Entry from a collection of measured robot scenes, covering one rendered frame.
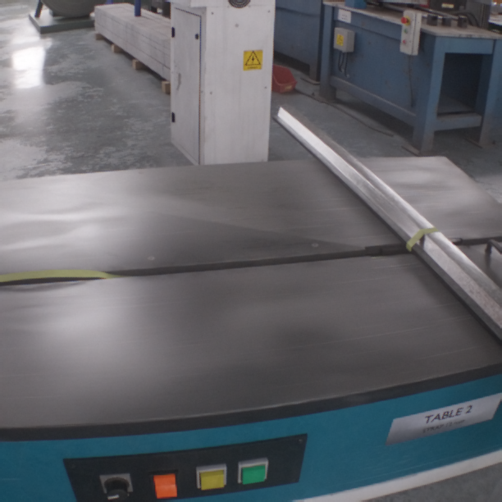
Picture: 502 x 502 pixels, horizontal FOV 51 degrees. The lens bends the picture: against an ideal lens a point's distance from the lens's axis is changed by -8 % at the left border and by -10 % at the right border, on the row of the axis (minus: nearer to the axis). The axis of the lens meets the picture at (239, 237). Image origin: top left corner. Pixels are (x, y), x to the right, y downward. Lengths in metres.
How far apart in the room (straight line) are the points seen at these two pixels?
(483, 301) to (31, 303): 0.54
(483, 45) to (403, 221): 2.70
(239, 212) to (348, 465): 0.40
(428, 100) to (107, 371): 2.81
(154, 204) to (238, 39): 1.81
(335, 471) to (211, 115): 2.16
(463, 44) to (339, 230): 2.59
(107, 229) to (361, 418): 0.44
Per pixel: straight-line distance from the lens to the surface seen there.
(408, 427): 0.66
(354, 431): 0.62
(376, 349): 0.62
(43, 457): 0.58
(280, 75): 4.35
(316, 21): 4.46
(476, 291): 0.72
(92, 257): 0.76
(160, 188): 0.93
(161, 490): 0.60
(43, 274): 0.72
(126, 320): 0.64
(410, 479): 0.76
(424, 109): 3.24
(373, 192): 0.91
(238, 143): 2.76
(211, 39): 2.56
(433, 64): 3.17
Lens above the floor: 1.13
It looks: 30 degrees down
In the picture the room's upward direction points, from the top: 2 degrees clockwise
